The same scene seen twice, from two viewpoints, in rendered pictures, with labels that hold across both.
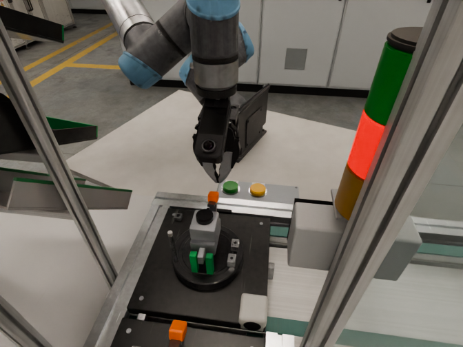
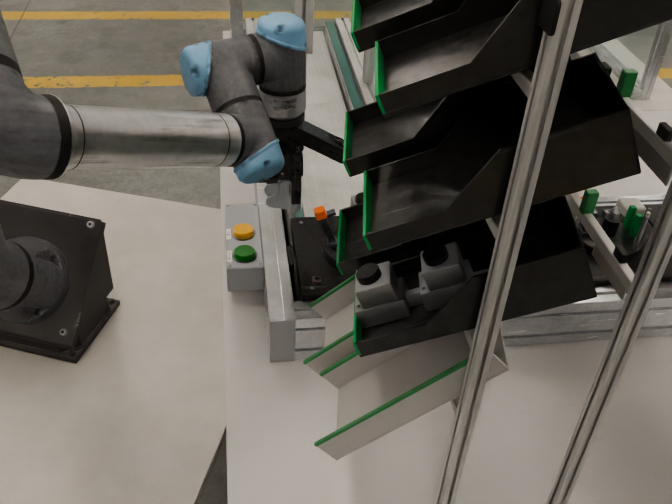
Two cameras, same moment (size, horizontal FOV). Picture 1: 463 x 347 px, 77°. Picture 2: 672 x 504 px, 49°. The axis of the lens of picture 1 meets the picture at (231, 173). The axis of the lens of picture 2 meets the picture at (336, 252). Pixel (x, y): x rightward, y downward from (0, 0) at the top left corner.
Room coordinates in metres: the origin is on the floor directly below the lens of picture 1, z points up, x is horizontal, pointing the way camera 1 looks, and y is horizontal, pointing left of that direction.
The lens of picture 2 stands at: (0.72, 1.09, 1.83)
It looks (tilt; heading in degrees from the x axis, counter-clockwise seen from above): 38 degrees down; 252
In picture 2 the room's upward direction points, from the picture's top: 4 degrees clockwise
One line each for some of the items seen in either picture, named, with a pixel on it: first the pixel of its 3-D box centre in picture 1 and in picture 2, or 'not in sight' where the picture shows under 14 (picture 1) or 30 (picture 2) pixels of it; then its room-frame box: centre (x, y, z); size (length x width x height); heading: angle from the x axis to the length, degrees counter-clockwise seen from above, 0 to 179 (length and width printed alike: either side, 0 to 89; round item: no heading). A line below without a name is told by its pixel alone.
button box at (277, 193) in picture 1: (257, 199); (243, 245); (0.54, -0.07, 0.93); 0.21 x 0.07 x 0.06; 82
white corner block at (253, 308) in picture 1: (253, 312); not in sight; (0.23, -0.04, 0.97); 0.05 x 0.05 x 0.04; 82
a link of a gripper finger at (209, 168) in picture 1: (211, 160); (282, 201); (0.48, 0.04, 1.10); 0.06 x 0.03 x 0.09; 173
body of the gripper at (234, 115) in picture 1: (218, 113); (278, 143); (0.49, 0.03, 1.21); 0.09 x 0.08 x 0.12; 173
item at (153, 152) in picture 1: (223, 150); (68, 337); (0.88, 0.03, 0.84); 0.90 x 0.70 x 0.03; 62
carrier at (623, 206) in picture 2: not in sight; (611, 223); (-0.16, 0.11, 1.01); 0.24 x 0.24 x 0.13; 82
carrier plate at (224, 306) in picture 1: (208, 259); (358, 255); (0.34, 0.05, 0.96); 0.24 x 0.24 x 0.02; 82
